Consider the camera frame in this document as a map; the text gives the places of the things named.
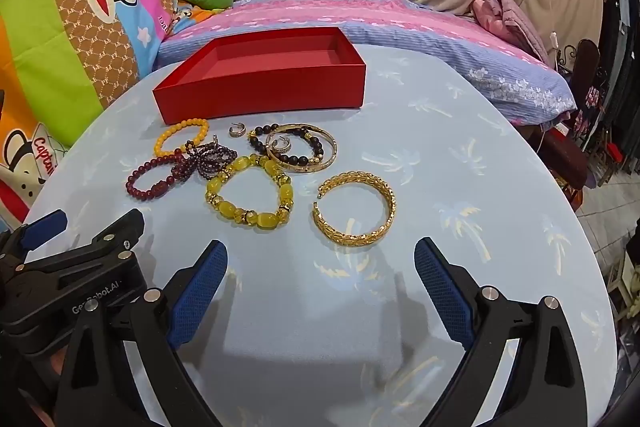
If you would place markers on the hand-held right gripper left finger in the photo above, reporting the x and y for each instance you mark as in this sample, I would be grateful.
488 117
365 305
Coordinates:
196 297

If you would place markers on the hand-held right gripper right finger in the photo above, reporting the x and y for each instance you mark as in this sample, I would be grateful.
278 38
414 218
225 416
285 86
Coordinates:
442 297

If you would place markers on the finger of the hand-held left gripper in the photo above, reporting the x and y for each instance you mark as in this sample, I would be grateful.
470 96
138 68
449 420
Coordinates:
45 226
120 234

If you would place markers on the gold filigree cuff bangle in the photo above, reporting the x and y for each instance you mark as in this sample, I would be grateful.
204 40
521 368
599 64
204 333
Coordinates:
387 207

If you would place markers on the gold hoop earring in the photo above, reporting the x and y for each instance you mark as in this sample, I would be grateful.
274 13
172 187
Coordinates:
284 146
235 132

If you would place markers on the thin gold bangle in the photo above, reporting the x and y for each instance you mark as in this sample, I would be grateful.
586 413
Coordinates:
330 152

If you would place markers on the red cardboard box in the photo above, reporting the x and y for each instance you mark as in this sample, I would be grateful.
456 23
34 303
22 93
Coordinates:
260 87

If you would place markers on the monkey print blanket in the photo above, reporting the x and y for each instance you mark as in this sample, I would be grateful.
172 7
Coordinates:
75 32

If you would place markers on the pink and blue bedsheet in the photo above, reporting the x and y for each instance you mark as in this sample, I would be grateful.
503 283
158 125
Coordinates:
400 27

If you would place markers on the dark wooden chair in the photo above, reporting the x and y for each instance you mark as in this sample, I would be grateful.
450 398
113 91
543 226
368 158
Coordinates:
585 62

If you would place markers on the purple quilted cloth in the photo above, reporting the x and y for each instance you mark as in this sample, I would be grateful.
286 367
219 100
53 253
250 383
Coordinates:
505 17

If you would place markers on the hanging clothes rack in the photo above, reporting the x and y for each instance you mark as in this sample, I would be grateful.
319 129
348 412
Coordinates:
622 57

